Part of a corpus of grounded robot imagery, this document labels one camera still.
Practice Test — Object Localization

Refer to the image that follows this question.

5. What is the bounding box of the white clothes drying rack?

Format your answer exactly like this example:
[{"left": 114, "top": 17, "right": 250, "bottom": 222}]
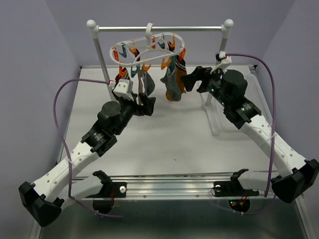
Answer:
[{"left": 86, "top": 18, "right": 234, "bottom": 135}]

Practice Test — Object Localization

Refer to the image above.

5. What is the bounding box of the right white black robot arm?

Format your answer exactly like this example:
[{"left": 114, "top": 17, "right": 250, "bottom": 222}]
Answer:
[{"left": 181, "top": 66, "right": 319, "bottom": 203}]

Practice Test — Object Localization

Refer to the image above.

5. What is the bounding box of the yellow orange clothes peg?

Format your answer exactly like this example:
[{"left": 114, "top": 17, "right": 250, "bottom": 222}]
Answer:
[{"left": 142, "top": 63, "right": 152, "bottom": 72}]

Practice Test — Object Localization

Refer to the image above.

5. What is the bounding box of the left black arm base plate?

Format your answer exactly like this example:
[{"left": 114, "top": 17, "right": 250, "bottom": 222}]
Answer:
[{"left": 99, "top": 181, "right": 127, "bottom": 198}]

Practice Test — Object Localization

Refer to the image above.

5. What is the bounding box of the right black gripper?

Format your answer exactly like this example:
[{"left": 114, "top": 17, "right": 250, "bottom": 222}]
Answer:
[{"left": 180, "top": 64, "right": 231, "bottom": 108}]

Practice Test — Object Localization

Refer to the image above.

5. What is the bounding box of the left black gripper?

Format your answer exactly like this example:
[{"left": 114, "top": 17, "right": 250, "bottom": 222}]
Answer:
[{"left": 114, "top": 93, "right": 156, "bottom": 135}]

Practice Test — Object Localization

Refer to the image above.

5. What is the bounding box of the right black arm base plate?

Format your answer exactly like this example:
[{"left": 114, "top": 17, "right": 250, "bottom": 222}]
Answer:
[{"left": 213, "top": 181, "right": 234, "bottom": 197}]

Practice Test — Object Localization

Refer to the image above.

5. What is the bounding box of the white round clip hanger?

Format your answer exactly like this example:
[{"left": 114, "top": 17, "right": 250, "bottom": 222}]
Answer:
[{"left": 109, "top": 23, "right": 186, "bottom": 73}]

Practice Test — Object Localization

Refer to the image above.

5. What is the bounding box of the white plastic laundry basket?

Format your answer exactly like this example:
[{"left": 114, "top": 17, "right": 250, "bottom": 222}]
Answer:
[{"left": 214, "top": 73, "right": 272, "bottom": 132}]

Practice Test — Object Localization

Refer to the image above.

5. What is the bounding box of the aluminium rail frame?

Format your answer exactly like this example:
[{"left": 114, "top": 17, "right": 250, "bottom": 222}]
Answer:
[{"left": 29, "top": 171, "right": 312, "bottom": 239}]

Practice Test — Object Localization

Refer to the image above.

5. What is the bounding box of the teal clothes peg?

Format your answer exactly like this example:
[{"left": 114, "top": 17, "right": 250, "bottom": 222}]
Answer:
[{"left": 131, "top": 65, "right": 140, "bottom": 78}]

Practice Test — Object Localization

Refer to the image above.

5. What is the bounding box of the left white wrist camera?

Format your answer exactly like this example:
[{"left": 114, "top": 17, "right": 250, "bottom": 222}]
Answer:
[{"left": 109, "top": 79, "right": 134, "bottom": 101}]

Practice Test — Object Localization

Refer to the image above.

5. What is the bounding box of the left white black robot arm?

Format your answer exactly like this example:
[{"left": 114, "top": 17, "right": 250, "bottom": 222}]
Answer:
[{"left": 18, "top": 93, "right": 156, "bottom": 227}]

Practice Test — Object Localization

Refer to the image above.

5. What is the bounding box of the mustard brown striped sock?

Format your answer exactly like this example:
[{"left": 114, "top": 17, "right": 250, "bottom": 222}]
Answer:
[{"left": 165, "top": 56, "right": 187, "bottom": 102}]

